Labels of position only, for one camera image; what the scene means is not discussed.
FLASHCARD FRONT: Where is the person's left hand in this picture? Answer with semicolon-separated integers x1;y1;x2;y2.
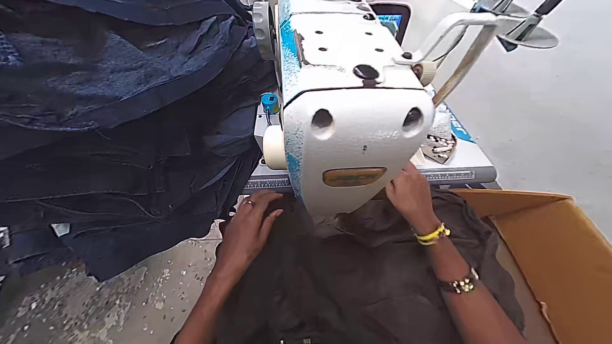
218;190;284;277

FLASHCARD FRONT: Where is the person's right hand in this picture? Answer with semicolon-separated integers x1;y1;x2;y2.
385;162;439;236

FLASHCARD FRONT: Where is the dark brown-black garment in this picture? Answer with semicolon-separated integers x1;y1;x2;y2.
213;187;527;344

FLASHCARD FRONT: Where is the person's left forearm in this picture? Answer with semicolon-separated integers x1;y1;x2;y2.
173;263;247;344

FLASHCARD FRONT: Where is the person's right forearm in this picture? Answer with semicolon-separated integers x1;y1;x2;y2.
415;222;528;344

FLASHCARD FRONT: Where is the small tray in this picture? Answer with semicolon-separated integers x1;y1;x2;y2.
422;134;458;164

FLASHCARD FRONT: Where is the pile of small white pieces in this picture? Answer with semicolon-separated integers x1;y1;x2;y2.
425;134;456;160

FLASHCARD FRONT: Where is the white sewing table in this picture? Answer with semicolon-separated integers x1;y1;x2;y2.
241;86;499;196

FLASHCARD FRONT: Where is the white blue sewing machine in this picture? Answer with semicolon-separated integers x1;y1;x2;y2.
252;0;437;235

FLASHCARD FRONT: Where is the teal round cap device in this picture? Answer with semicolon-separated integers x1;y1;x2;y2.
260;93;280;115

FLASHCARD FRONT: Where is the metal thread stand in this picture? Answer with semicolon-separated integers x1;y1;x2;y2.
396;0;565;107

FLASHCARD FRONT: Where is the pile of dark denim garments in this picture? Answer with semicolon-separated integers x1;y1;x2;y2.
0;0;279;283

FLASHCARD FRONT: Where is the black framed display screen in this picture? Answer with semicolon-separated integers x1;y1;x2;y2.
369;2;412;46

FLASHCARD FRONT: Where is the brown cardboard box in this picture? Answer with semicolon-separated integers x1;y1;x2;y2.
447;188;612;344

